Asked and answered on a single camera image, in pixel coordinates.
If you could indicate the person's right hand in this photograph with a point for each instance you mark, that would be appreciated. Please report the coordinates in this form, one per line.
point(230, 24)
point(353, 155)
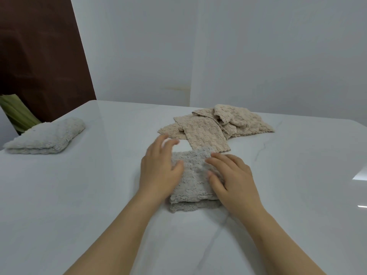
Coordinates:
point(238, 189)

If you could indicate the person's left hand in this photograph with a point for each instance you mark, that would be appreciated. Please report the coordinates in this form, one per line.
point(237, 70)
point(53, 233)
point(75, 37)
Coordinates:
point(157, 171)

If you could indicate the grey fluffy towel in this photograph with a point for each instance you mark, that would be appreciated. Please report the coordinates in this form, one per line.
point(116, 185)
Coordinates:
point(195, 183)
point(43, 137)

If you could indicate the person's left forearm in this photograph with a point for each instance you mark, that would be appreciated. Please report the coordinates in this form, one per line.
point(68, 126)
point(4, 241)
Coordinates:
point(120, 240)

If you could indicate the person's right forearm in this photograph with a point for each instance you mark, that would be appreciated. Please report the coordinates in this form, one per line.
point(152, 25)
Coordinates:
point(284, 249)

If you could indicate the white marble table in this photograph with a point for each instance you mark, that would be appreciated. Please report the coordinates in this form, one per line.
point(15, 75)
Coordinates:
point(86, 197)

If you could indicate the green folded umbrella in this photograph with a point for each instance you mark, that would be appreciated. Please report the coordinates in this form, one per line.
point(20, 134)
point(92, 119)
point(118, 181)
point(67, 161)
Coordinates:
point(18, 114)

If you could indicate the white cabinet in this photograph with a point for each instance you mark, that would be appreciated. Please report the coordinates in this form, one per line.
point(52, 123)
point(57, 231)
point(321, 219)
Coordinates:
point(5, 131)

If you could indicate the dark brown wooden door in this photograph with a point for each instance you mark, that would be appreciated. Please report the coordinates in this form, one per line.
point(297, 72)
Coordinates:
point(40, 54)

